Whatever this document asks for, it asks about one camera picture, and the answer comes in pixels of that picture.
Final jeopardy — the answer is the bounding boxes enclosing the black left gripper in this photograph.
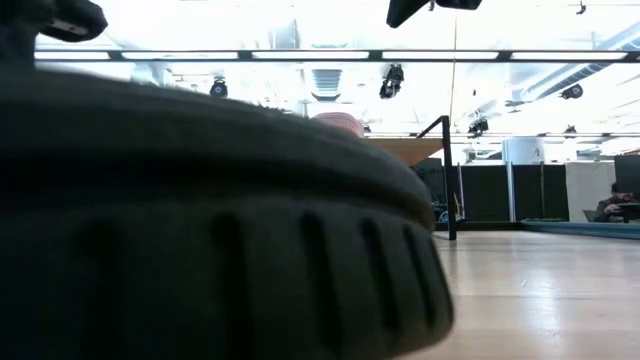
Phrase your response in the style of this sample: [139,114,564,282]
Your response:
[0,0,109,69]

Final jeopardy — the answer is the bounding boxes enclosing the pink rubber slide sandal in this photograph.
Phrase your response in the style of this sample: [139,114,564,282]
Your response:
[310,111,367,139]

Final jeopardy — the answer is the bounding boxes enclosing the black rubber slide sandal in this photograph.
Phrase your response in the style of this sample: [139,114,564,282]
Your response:
[0,67,456,360]

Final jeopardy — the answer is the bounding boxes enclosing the wooden shelf with black legs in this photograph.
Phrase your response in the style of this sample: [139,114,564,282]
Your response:
[363,114,459,242]

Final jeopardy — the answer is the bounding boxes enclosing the ceiling air vent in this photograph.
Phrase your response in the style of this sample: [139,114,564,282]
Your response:
[310,68,344,102]

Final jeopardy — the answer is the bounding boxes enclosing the white round pillar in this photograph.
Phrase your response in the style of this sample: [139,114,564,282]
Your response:
[501,137,546,166]

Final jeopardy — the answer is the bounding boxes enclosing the white partition panel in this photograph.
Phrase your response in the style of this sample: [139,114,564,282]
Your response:
[565,160,617,225]

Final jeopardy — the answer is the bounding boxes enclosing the dark computer monitor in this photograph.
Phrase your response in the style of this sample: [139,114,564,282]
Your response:
[613,153,640,197]

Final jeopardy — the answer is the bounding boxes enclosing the ceiling light rail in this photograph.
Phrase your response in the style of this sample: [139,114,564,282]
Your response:
[33,48,640,64]

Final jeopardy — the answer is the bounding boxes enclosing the dark partition wall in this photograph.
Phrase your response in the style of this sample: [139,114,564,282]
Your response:
[412,158,571,224]

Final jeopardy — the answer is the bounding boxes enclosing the dark table edge rail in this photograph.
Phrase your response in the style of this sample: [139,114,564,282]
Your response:
[433,218,640,241]

